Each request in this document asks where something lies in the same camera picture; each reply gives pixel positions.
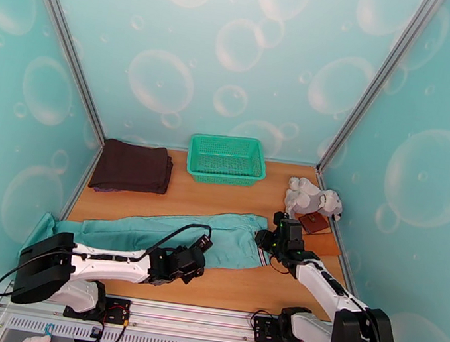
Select teal trousers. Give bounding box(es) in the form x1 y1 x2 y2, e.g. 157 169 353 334
19 182 282 294

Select dark brown folded trousers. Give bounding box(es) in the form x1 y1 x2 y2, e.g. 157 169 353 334
87 136 177 200

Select brown leather wallet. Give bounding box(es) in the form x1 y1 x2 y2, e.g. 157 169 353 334
296 211 332 237

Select grey plush toy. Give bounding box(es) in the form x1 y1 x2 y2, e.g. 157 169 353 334
282 175 347 227

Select green plastic basket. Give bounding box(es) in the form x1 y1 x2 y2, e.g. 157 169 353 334
184 129 272 192

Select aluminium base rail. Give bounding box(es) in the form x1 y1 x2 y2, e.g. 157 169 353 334
0 274 339 342

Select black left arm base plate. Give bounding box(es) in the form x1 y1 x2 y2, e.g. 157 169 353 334
62 289 134 328

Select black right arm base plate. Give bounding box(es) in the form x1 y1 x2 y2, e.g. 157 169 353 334
249 312 313 342

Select aluminium corner post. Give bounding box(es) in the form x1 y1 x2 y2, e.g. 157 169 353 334
0 0 127 147
316 0 447 188

